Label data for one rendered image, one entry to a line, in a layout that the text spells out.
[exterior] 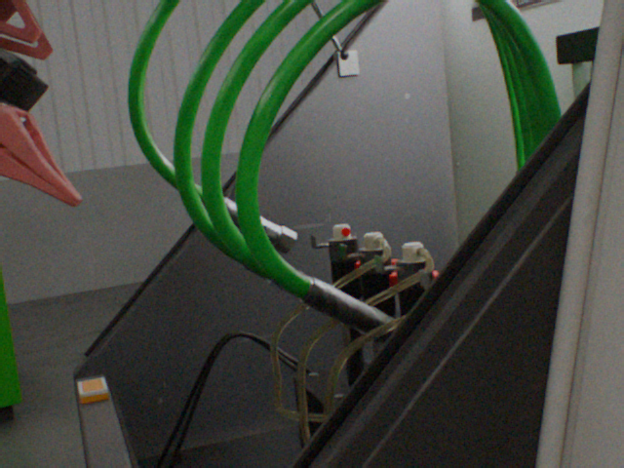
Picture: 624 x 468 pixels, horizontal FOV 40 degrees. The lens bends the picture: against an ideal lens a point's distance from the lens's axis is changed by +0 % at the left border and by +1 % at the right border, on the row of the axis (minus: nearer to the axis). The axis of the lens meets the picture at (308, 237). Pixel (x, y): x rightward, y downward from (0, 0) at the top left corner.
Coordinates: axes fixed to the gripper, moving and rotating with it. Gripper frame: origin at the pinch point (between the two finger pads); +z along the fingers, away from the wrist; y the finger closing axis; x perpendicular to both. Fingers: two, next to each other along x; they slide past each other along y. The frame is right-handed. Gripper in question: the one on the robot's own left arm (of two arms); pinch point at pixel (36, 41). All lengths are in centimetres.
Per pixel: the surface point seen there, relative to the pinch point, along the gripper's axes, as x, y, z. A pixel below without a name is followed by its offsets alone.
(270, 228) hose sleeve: 0.5, -5.5, 29.4
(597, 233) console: -6, -39, 45
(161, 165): 2.5, -8.7, 18.7
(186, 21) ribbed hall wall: -165, 626, -169
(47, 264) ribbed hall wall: 68, 626, -125
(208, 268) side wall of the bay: 5.9, 26.5, 24.9
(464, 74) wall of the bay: -35, 23, 35
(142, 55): -3.6, -11.0, 11.9
